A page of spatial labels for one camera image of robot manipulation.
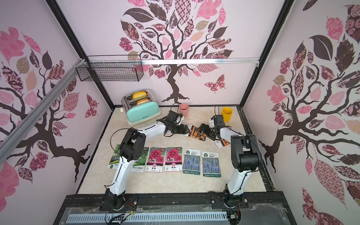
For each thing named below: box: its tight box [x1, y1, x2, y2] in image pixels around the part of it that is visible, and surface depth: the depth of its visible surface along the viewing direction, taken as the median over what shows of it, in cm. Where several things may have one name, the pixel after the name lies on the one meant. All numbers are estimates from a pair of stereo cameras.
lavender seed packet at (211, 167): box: [202, 151, 222, 178], surface depth 89 cm
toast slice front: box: [136, 98, 150, 105], surface depth 99 cm
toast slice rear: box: [132, 90, 148, 100], surface depth 102 cm
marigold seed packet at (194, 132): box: [184, 124, 207, 142], surface depth 102 cm
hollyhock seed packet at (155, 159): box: [144, 147, 166, 173], surface depth 91 cm
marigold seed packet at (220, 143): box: [213, 138, 231, 149], surface depth 99 cm
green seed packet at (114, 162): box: [107, 144, 121, 170], surface depth 91 cm
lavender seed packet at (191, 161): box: [182, 148, 201, 176], surface depth 89 cm
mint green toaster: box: [120, 89, 162, 126], surface depth 101 cm
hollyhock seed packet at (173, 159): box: [165, 146, 183, 172], surface depth 91 cm
